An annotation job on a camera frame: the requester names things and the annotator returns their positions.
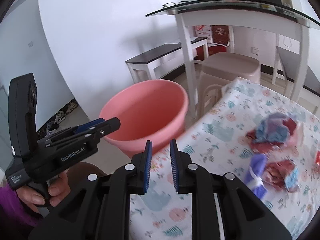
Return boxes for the purple bag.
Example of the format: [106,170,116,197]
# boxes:
[244,153,267,199]

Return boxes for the maroon blue wrapper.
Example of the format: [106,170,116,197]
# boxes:
[246,112,304,154]
[262,160,300,193]

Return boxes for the left hand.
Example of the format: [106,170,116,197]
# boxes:
[16,171,71,213]

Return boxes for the shoes on floor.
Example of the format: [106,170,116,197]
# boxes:
[37,99,78,140]

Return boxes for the pink plastic basin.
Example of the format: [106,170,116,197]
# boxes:
[100,79,189,158]

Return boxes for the floral tablecloth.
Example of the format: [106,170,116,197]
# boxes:
[130,78,319,239]

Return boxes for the left dark-top white bench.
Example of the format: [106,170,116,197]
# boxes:
[125,36,209,84]

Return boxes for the dark-top white bench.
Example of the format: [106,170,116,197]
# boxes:
[272,45,320,113]
[125,36,209,84]

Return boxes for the beige plastic stool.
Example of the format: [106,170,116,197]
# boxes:
[197,52,261,118]

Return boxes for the white red gift bag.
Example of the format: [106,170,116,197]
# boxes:
[194,25,212,40]

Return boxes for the dark red gift bag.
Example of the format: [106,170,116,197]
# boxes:
[212,25,229,46]

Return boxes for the eyeglasses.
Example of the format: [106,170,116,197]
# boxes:
[163,2,177,9]

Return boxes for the right dark-top white bench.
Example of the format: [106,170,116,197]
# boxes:
[272,45,320,113]

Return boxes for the white glass-top high table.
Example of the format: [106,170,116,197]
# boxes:
[148,0,319,118]

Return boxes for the wall socket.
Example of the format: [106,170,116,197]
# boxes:
[251,47,259,55]

